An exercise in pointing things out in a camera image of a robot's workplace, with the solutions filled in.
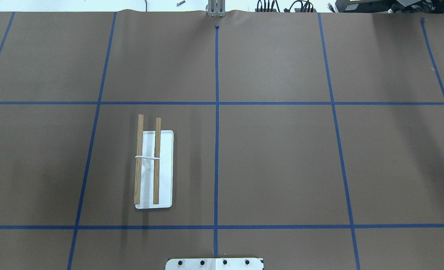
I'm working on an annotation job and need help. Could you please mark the white towel rack base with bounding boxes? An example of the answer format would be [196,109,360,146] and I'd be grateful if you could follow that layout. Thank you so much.
[135,130,174,210]

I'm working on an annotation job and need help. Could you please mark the right wooden rack bar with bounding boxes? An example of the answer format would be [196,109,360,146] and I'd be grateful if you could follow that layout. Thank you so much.
[152,118,161,205]

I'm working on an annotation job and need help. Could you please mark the wooden rack bar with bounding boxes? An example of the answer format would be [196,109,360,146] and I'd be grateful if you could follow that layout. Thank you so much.
[152,118,161,205]
[133,114,144,205]

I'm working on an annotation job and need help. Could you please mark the left wooden rack bar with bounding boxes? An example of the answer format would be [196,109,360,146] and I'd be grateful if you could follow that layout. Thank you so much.
[133,114,144,205]

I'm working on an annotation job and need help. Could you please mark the aluminium extrusion post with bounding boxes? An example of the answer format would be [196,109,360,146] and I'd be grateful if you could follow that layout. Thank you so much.
[206,0,227,17]

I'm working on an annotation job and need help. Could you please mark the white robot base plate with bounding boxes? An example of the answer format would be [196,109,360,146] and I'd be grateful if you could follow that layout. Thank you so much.
[165,258,264,270]

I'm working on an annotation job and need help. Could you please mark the black cable bundle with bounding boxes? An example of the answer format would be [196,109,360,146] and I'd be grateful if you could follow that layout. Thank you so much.
[256,0,317,13]

